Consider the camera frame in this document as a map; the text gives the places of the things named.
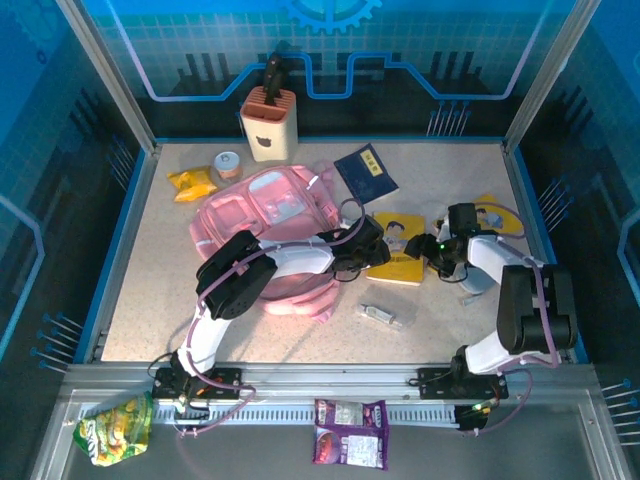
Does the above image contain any yellow cartoon book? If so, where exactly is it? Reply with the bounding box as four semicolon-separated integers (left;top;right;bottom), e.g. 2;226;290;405
472;193;525;240
366;211;427;287

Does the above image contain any grey pencil case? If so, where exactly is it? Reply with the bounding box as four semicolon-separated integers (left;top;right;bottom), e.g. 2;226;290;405
458;269;497;307

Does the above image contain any clear plastic pouch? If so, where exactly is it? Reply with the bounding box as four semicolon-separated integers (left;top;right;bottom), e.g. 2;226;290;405
355;284;419;332

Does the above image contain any navy blue book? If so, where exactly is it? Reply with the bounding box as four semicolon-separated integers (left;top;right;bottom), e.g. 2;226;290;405
333;143;400;206

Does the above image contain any pink backpack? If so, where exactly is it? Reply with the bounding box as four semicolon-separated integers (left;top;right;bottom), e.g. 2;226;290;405
188;160;351;324

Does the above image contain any green snack bag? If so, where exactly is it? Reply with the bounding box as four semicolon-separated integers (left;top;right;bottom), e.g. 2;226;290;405
72;390;154;468

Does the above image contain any aluminium front beam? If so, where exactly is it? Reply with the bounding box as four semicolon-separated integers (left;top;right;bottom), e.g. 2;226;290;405
59;360;601;404

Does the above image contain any beige knife block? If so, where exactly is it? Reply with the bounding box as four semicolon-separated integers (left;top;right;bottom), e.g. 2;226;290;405
238;84;299;164

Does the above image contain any black electronics box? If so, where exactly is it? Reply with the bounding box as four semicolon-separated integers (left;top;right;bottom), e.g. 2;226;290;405
453;402;496;434
172;392;211;427

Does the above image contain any yellow snack packet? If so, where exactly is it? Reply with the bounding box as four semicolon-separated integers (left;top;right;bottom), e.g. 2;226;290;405
166;165;220;204

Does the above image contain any purple snack packet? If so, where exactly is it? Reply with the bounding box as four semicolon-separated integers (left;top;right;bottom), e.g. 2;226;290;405
312;398;390;471

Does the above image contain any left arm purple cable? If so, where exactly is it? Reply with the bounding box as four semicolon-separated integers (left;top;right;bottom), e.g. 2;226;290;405
172;198;369;440

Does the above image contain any aluminium table side rail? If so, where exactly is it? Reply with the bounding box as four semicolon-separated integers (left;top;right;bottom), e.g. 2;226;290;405
501;142;577;365
79;142;162;365

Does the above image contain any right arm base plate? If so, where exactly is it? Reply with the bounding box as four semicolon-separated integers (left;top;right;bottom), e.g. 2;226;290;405
417;367;510;401

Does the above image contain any white slotted cable duct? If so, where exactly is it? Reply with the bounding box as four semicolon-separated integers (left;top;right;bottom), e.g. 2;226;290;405
149;402;461;426

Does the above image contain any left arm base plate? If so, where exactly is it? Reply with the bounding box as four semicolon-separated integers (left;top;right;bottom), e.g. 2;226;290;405
151;367;242;401

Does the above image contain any black knife handle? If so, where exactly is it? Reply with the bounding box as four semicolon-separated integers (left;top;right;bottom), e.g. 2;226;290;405
263;51;286;107

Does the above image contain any aluminium frame post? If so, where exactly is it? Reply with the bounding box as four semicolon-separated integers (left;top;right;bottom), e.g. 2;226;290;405
502;0;604;154
53;0;160;154

